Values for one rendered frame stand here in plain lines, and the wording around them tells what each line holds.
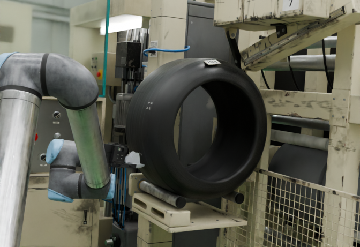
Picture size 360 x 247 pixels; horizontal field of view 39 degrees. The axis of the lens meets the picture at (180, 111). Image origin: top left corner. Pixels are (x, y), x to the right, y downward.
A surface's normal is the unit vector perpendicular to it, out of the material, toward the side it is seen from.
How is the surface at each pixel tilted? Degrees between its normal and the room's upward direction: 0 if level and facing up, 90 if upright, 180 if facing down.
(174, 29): 90
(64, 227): 90
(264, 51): 90
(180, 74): 55
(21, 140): 69
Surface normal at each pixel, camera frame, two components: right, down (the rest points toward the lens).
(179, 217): 0.49, 0.07
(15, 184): 0.73, -0.25
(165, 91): -0.18, -0.37
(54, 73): 0.25, -0.02
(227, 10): -0.87, -0.03
